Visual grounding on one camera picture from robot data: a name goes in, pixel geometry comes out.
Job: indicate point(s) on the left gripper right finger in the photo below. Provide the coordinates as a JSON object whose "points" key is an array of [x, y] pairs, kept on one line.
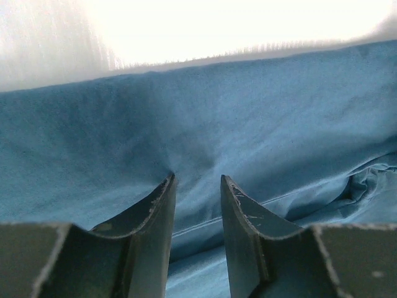
{"points": [[268, 256]]}

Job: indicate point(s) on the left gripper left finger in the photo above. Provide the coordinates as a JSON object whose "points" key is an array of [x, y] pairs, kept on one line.
{"points": [[125, 256]]}

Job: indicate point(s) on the dark blue t shirt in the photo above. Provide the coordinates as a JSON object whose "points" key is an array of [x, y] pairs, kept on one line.
{"points": [[311, 137]]}

